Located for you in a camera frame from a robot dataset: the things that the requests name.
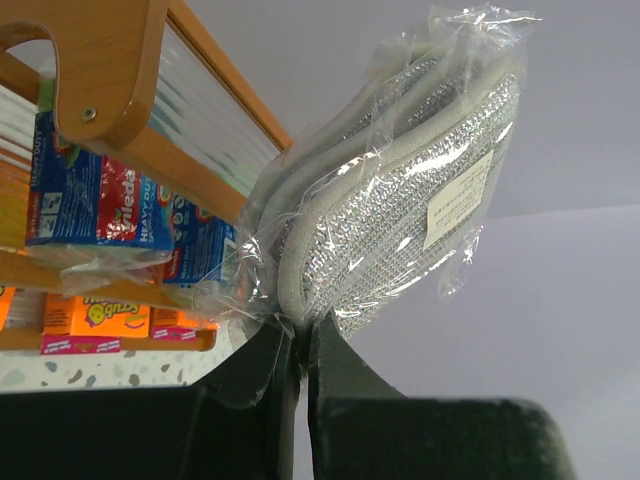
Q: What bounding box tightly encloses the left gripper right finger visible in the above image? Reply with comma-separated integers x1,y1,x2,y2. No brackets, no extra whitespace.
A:
308,316,577,479

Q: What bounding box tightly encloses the orange pink Scrub Mommy box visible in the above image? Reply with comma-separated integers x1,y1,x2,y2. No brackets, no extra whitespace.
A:
150,308,218,342

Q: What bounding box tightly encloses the orange Scrub Mommy box back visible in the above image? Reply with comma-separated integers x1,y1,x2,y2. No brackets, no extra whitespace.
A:
41,294,151,354

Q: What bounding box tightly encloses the orange Scrub Daddy box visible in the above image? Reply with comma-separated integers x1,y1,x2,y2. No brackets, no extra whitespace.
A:
0,285,17,330

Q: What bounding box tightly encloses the blue green colourful sponge pack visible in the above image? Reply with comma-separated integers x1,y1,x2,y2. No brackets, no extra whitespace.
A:
25,77,174,295

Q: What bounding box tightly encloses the silver scourer pack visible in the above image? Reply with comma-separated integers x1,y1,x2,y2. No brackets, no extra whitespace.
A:
192,4,538,337

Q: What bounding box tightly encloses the wooden three-tier shelf rack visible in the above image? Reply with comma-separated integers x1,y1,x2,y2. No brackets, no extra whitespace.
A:
1,1,289,354

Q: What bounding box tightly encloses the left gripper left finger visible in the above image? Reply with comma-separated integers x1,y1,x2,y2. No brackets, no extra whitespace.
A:
1,325,293,479

